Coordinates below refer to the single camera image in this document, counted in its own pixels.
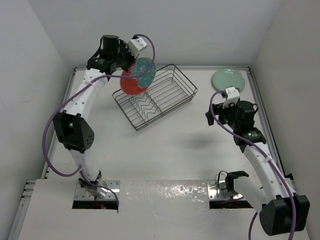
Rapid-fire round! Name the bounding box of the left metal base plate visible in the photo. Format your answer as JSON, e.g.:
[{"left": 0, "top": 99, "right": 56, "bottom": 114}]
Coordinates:
[{"left": 73, "top": 180, "right": 120, "bottom": 201}]

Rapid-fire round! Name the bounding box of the light green plate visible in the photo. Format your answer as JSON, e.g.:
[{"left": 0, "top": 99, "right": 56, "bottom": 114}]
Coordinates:
[{"left": 211, "top": 69, "right": 246, "bottom": 92}]

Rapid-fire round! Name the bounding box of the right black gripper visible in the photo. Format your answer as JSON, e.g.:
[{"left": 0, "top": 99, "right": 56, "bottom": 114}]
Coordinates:
[{"left": 205, "top": 100, "right": 239, "bottom": 130}]

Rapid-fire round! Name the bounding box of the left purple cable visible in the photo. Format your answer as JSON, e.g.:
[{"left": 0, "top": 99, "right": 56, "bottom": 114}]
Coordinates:
[{"left": 41, "top": 33, "right": 158, "bottom": 208}]

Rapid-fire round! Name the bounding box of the metal base plate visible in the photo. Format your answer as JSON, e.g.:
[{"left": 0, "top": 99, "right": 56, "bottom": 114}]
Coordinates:
[
  {"left": 73, "top": 180, "right": 120, "bottom": 201},
  {"left": 207, "top": 180, "right": 245, "bottom": 201}
]

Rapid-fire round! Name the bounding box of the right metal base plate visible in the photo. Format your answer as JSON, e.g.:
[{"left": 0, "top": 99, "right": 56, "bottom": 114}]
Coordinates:
[{"left": 207, "top": 180, "right": 245, "bottom": 201}]

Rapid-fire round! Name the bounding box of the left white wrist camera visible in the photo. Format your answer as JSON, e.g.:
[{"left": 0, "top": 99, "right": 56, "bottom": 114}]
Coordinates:
[{"left": 127, "top": 37, "right": 147, "bottom": 58}]

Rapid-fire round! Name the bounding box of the red and teal plate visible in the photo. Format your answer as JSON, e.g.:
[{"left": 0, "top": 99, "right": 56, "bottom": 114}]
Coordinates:
[{"left": 120, "top": 57, "right": 156, "bottom": 96}]

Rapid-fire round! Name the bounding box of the wire dish rack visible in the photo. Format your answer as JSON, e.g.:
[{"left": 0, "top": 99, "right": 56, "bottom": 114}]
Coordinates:
[{"left": 112, "top": 64, "right": 198, "bottom": 132}]

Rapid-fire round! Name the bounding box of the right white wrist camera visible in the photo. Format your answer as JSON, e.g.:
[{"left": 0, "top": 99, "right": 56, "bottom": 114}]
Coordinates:
[{"left": 221, "top": 86, "right": 240, "bottom": 109}]

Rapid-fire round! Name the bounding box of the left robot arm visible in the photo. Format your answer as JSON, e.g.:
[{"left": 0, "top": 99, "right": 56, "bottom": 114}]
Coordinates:
[{"left": 53, "top": 35, "right": 139, "bottom": 196}]

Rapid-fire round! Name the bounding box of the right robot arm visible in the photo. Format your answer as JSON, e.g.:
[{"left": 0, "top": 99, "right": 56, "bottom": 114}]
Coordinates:
[{"left": 205, "top": 100, "right": 310, "bottom": 240}]

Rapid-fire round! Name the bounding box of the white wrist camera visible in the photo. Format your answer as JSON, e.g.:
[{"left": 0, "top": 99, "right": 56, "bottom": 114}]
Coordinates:
[
  {"left": 127, "top": 37, "right": 147, "bottom": 58},
  {"left": 221, "top": 86, "right": 240, "bottom": 109}
]

